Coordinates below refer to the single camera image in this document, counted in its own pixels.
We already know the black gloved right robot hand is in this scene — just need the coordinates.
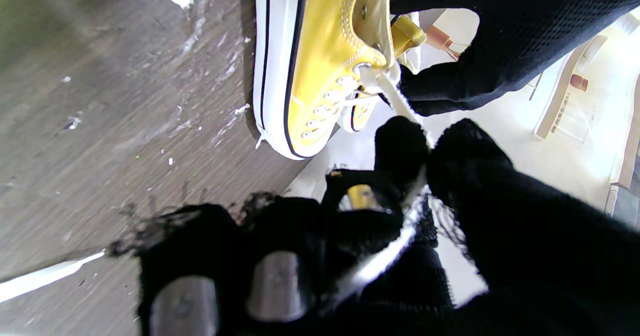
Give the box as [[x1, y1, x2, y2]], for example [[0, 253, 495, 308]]
[[107, 115, 640, 336]]

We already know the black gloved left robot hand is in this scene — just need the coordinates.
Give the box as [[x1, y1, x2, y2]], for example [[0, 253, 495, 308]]
[[389, 0, 640, 118]]

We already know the white shoelace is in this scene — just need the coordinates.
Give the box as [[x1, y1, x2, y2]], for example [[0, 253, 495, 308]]
[[0, 64, 433, 309]]

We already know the yellow canvas sneaker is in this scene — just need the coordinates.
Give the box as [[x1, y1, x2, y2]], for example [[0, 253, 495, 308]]
[[339, 95, 382, 133], [251, 0, 429, 161]]

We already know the printed kitchen backdrop cloth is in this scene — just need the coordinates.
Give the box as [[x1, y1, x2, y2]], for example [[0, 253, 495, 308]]
[[285, 6, 640, 307]]

